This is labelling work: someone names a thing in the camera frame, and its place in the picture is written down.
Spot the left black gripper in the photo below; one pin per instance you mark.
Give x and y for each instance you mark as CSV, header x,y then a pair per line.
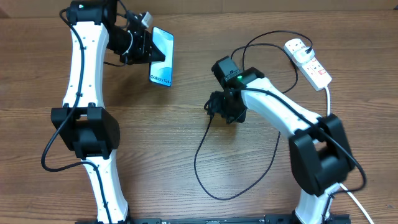
x,y
143,55

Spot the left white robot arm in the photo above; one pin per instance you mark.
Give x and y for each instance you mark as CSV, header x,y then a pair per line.
x,y
82,121

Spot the blue Samsung Galaxy smartphone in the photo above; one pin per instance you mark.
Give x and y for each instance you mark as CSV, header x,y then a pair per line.
x,y
162,57

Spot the white power strip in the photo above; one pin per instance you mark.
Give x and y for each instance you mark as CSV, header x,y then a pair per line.
x,y
313,71

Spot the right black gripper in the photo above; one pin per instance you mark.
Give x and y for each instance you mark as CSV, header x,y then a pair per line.
x,y
216,107

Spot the white charger plug adapter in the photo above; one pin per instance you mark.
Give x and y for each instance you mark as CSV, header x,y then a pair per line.
x,y
303,56

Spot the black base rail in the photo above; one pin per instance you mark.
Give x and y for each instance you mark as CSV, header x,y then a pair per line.
x,y
199,220

